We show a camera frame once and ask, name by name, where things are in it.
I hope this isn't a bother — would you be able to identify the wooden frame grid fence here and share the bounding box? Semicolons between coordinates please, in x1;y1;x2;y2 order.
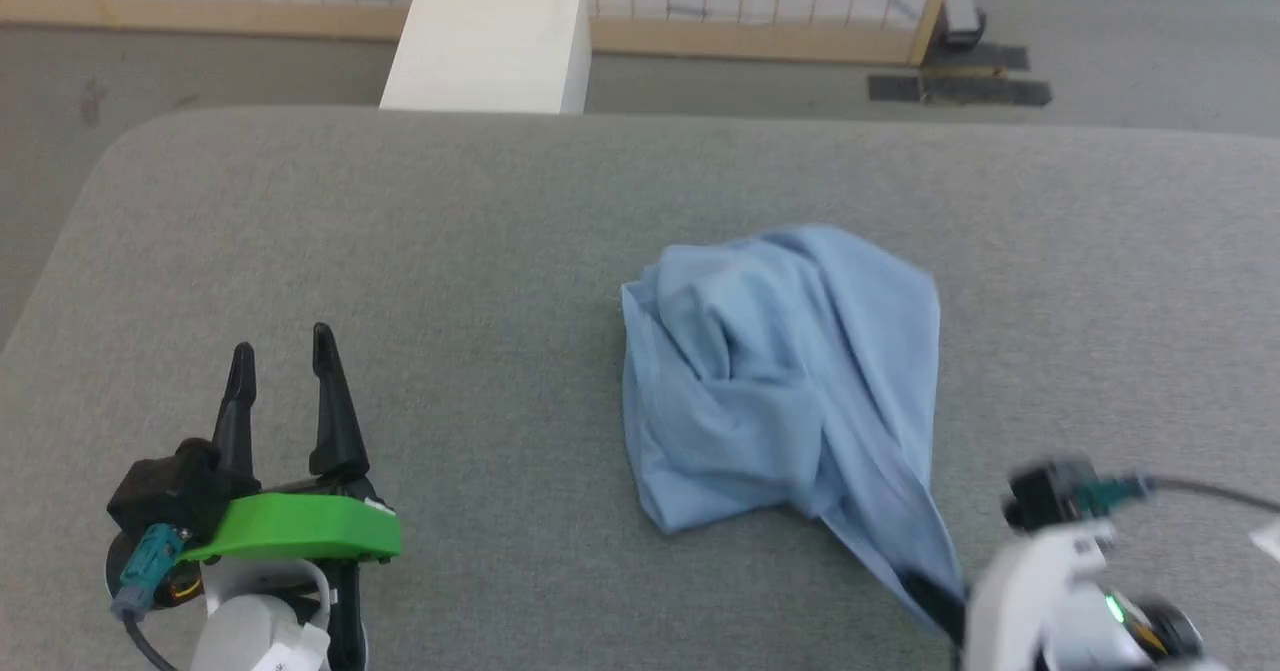
0;0;963;68

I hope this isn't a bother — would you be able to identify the black stand foot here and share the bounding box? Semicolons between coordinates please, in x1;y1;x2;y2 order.
940;6;990;51

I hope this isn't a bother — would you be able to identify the black right camera cable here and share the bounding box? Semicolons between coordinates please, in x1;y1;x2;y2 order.
1075;474;1280;514

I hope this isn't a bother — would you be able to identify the light blue garment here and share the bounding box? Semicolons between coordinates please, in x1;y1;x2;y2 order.
620;224;967;640

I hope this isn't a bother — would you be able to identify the teal left camera connector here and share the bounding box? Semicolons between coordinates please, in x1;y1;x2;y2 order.
112;523;193;620

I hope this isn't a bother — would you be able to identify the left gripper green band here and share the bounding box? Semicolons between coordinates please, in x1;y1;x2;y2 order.
178;323;404;565

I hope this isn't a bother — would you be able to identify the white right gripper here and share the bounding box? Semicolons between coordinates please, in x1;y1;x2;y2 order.
900;521;1123;671

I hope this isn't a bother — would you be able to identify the large black floor mat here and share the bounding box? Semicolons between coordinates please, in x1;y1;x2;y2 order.
867;73;1054;108

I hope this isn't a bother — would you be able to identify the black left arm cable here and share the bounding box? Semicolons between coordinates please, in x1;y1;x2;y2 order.
124;611;183;671

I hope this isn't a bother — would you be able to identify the white box pedestal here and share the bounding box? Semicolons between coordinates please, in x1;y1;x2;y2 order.
379;0;594;116

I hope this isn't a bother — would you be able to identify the small black floor mat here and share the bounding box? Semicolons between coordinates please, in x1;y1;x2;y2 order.
932;43;1031;73

